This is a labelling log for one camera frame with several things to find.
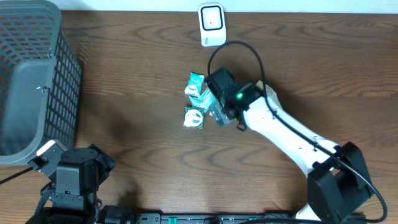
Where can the teal wet wipes pack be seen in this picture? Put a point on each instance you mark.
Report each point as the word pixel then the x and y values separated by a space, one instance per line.
pixel 205 100

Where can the teal white small packet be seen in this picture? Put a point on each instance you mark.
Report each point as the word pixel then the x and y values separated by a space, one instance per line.
pixel 194 85

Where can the dark green round-logo packet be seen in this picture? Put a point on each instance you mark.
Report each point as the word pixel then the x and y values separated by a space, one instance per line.
pixel 194 117

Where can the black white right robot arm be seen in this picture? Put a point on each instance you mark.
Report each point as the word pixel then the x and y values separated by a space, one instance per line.
pixel 338 180

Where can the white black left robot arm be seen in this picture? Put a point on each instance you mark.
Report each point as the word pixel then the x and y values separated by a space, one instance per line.
pixel 71 195

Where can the white barcode scanner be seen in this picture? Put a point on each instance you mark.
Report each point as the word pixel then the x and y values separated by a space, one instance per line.
pixel 212 25

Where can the grey plastic mesh basket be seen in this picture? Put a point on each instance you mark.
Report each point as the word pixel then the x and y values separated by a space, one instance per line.
pixel 41 81

